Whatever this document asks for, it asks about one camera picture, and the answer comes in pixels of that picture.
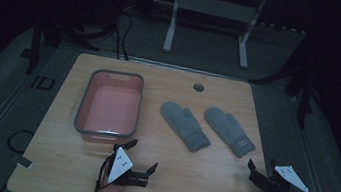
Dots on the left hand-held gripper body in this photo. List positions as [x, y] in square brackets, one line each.
[121, 165]

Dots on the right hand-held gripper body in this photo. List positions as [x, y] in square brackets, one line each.
[272, 186]

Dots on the pink basin with grey rim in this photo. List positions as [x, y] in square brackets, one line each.
[111, 109]

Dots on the grey mitten with cuff label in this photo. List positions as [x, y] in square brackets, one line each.
[227, 129]

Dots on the plain grey mitten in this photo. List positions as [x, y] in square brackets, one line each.
[183, 124]

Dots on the black tripod stand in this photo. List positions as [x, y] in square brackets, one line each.
[34, 46]
[305, 94]

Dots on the grey tape piece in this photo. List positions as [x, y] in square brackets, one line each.
[22, 161]

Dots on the white metal stand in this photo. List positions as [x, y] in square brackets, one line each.
[214, 8]

